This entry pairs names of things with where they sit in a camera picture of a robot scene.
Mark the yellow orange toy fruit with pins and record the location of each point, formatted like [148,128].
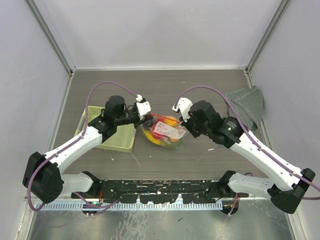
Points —
[170,121]

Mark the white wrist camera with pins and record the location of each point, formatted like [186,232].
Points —
[183,106]
[143,106]

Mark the red toy apple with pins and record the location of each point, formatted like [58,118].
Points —
[157,130]

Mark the green toy leaves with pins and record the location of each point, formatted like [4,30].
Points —
[172,144]

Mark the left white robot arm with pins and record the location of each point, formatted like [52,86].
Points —
[44,175]

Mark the grey slotted cable duct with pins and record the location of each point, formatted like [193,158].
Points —
[79,205]

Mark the green plastic basket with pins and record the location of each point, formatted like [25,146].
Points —
[121,141]

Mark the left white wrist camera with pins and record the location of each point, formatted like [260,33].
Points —
[143,106]

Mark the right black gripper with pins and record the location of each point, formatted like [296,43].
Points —
[187,124]

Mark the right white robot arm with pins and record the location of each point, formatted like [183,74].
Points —
[285,185]

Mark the yellow toy banana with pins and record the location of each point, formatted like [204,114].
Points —
[153,140]

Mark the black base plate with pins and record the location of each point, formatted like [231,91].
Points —
[161,191]

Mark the grey folded cloth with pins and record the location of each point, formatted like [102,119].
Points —
[249,105]

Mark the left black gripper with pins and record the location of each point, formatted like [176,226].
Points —
[139,121]

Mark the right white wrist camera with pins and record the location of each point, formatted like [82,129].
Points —
[183,106]

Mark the clear orange zip bag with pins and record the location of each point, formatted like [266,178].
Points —
[164,131]

